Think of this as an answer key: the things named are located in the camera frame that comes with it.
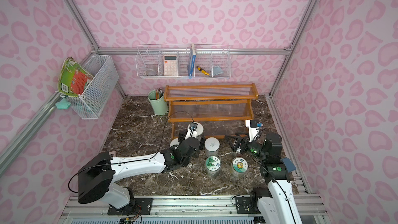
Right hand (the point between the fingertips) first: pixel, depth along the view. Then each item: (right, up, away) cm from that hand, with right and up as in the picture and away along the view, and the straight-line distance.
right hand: (231, 135), depth 71 cm
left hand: (-17, +1, +10) cm, 20 cm away
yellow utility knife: (-13, +35, +24) cm, 45 cm away
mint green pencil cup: (-42, +14, +35) cm, 56 cm away
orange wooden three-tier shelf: (-1, +11, +41) cm, 43 cm away
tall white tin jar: (-8, -8, +13) cm, 17 cm away
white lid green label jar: (-29, -6, +14) cm, 33 cm away
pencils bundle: (-41, +22, +29) cm, 55 cm away
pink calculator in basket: (-32, +38, +23) cm, 55 cm away
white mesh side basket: (-65, +14, +1) cm, 67 cm away
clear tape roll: (-45, +34, +25) cm, 61 cm away
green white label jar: (-8, -16, +7) cm, 19 cm away
